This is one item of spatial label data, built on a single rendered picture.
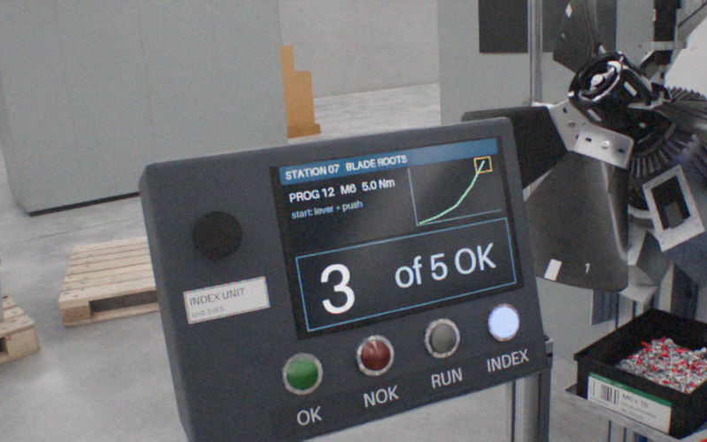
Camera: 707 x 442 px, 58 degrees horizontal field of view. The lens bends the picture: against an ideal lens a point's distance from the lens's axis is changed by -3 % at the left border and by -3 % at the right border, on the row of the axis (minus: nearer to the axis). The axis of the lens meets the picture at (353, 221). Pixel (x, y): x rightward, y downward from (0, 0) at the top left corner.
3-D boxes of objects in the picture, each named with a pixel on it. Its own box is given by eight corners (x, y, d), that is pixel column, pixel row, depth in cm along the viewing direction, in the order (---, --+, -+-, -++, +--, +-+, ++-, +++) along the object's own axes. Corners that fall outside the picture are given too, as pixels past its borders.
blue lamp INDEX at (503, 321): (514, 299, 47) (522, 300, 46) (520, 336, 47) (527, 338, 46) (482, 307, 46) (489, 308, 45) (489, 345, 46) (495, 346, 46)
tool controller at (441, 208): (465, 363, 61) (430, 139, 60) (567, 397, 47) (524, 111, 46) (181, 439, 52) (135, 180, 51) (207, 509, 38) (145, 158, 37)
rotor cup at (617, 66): (630, 167, 112) (586, 124, 106) (589, 136, 124) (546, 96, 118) (691, 103, 108) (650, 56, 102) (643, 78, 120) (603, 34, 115)
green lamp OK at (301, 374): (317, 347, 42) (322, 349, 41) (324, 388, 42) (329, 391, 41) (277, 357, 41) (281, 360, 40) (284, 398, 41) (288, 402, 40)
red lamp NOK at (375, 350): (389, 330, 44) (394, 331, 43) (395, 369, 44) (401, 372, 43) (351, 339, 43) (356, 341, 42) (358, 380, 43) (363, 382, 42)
